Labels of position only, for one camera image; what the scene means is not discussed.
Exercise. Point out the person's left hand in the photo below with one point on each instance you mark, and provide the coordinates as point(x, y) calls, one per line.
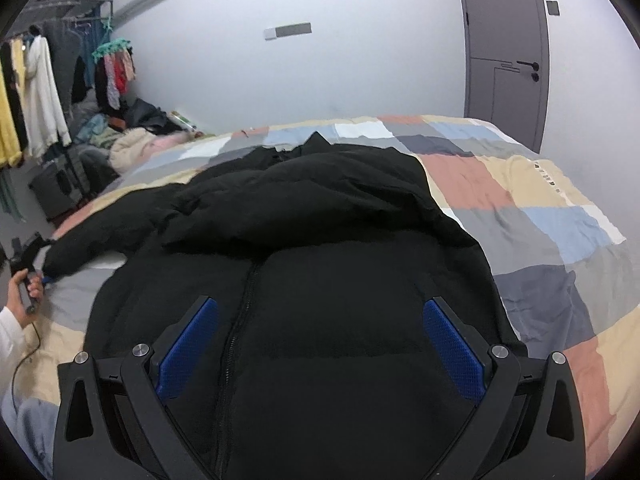
point(22, 291)

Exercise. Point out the pile of mixed clothes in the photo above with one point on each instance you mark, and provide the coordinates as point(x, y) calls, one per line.
point(130, 135)

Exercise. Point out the grey door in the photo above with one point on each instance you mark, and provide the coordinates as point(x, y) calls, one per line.
point(505, 40)

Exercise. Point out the white hanging hoodie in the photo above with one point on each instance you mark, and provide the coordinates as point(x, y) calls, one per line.
point(44, 95)

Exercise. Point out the green clip hanger with clothes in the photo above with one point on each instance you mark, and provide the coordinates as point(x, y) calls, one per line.
point(114, 70)

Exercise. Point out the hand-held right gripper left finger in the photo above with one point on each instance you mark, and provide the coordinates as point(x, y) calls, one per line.
point(186, 345)

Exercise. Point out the black puffer jacket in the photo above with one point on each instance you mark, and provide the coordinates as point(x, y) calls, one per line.
point(300, 240)

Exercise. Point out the dark wall switch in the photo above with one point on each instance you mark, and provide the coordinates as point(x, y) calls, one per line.
point(553, 7)

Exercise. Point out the person's light blue pants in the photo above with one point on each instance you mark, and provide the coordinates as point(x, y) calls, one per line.
point(25, 430)

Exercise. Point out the person's white sleeved left forearm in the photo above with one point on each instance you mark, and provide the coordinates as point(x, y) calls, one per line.
point(11, 340)

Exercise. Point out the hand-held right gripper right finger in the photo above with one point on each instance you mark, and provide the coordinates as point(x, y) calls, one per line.
point(454, 345)

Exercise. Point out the metal clothes rack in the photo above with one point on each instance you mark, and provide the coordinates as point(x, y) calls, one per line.
point(65, 15)

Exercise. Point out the grey hanging coat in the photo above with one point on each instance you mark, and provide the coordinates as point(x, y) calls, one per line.
point(66, 65)

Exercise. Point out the patchwork checkered bed blanket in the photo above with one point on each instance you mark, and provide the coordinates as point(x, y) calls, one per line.
point(545, 230)

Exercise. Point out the grey wall panel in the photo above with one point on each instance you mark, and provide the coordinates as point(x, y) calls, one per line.
point(288, 30)

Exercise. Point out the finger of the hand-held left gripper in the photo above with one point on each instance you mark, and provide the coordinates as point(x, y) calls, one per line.
point(46, 278)

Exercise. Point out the dark suitcase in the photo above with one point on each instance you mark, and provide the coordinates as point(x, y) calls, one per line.
point(60, 185)

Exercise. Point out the yellow hanging garment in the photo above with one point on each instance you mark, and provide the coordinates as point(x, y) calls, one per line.
point(9, 110)

